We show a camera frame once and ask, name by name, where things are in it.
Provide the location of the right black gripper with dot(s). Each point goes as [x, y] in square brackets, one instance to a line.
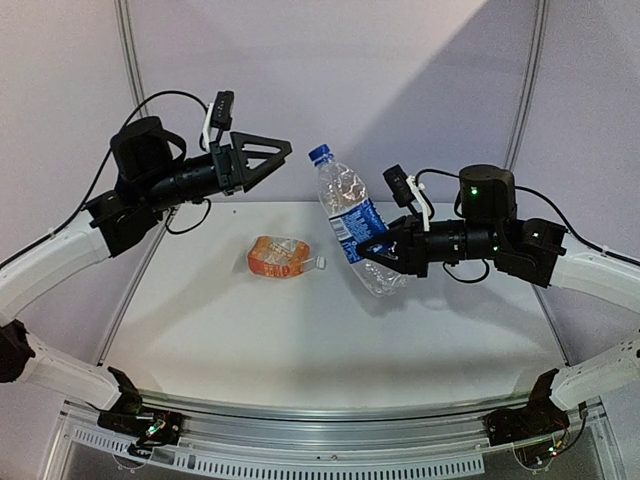
[409, 253]

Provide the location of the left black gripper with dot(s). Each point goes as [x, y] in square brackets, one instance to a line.
[241, 173]

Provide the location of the clear bottle blue label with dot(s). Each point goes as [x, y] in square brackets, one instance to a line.
[353, 218]

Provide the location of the blue bottle cap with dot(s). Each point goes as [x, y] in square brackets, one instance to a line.
[320, 153]

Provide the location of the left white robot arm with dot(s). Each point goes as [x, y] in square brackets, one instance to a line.
[155, 175]

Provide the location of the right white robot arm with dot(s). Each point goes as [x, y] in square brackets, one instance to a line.
[537, 251]

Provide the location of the white bottle cap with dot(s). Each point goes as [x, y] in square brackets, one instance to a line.
[321, 262]

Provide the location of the crushed orange label bottle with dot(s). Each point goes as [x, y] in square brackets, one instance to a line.
[280, 257]

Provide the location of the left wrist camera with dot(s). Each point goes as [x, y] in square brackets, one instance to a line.
[218, 118]

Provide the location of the right aluminium corner post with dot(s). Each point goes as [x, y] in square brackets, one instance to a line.
[528, 86]

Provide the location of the aluminium corner post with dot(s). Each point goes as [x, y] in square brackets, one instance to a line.
[528, 86]
[129, 52]

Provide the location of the left aluminium corner post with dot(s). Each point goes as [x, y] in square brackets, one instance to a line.
[129, 52]

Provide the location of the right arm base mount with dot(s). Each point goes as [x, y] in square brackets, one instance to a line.
[537, 418]

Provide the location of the aluminium front rail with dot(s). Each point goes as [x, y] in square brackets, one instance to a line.
[231, 441]

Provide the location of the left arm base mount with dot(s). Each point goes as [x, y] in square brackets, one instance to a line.
[149, 427]

